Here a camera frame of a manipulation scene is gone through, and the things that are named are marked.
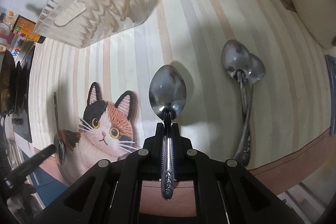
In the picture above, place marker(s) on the colourful wall stickers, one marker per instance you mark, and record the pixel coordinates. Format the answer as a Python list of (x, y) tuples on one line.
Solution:
[(12, 42)]

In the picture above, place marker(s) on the blue smartphone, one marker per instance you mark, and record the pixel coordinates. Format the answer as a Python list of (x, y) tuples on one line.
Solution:
[(330, 62)]

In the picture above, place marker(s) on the steel spoon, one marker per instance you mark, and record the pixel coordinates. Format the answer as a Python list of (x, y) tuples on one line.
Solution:
[(243, 153), (61, 147), (167, 96), (236, 62)]

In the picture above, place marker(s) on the blue kitchen cabinet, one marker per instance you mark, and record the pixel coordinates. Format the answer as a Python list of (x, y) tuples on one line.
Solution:
[(48, 188)]

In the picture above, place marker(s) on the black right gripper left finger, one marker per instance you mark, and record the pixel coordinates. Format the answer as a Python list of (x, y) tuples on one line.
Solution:
[(154, 145)]

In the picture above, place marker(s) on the steel wok with lid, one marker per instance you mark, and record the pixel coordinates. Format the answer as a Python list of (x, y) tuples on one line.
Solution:
[(8, 83)]

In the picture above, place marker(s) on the dark soy sauce bottle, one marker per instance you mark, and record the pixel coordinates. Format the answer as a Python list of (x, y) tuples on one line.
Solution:
[(21, 26)]

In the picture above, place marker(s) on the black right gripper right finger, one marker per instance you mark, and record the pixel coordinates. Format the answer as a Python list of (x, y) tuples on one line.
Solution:
[(182, 162)]

